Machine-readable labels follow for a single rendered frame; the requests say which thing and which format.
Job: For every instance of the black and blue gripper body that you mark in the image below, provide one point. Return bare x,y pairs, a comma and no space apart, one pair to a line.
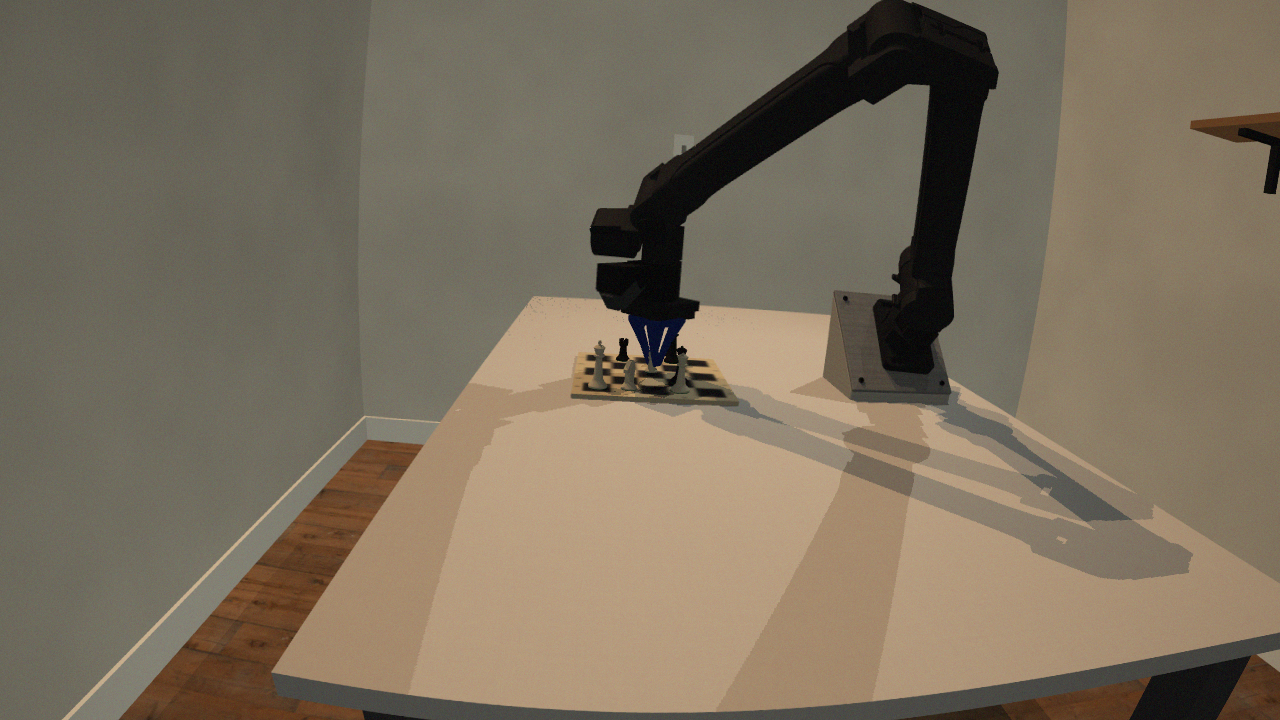
670,310

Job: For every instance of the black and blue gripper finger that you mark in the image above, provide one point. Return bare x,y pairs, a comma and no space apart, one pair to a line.
654,329
638,325

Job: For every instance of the black and cream chessboard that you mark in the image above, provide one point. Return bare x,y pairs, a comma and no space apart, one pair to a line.
706,382

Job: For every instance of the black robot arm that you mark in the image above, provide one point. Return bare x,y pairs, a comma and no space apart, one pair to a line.
896,36

